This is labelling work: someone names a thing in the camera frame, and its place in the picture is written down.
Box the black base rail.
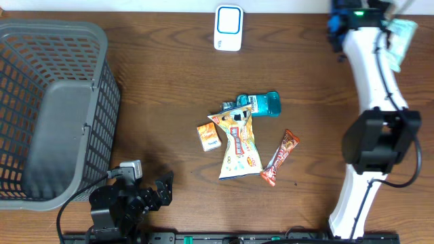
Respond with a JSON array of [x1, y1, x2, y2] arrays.
[[60, 230, 401, 244]]

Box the white barcode scanner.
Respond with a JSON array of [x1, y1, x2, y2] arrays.
[[214, 5, 244, 52]]

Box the blue mouthwash bottle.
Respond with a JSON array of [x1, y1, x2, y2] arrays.
[[221, 91, 281, 117]]

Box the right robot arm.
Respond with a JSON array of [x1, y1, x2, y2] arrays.
[[328, 0, 422, 243]]

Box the yellow snack bag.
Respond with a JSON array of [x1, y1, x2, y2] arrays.
[[208, 104, 263, 180]]

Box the teal white small packet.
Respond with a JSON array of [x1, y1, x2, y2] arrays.
[[380, 19, 418, 73]]

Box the small orange box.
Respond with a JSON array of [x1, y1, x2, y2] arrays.
[[197, 122, 221, 152]]

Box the grey plastic shopping basket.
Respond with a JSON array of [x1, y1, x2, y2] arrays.
[[1, 19, 121, 211]]

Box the red-brown snack bar wrapper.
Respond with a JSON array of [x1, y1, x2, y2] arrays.
[[260, 129, 300, 186]]

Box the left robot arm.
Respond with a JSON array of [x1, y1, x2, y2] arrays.
[[85, 160, 174, 243]]

